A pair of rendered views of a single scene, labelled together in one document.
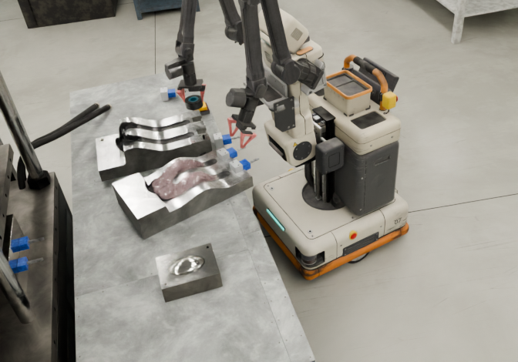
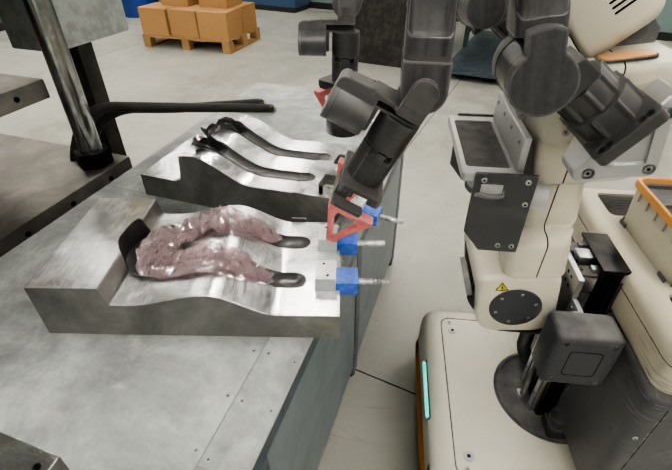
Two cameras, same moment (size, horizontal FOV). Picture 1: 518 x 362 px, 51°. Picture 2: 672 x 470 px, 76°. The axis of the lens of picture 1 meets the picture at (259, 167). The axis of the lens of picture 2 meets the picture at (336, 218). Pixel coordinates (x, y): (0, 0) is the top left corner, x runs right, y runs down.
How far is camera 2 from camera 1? 1.60 m
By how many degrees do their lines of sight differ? 25
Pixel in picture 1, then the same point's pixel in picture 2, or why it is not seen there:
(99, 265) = not seen: outside the picture
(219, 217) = (206, 373)
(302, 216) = (472, 414)
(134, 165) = (194, 189)
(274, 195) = (448, 344)
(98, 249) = not seen: outside the picture
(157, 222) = (79, 314)
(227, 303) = not seen: outside the picture
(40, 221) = (20, 211)
